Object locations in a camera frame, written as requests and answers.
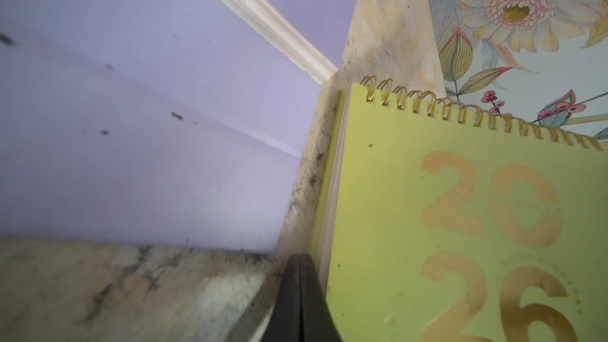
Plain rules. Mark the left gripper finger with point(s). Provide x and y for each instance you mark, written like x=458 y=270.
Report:
x=301 y=313

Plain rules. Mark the green desk calendar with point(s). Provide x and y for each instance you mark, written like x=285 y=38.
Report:
x=442 y=221

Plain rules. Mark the purple desk calendar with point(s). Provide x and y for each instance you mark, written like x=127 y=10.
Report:
x=150 y=122

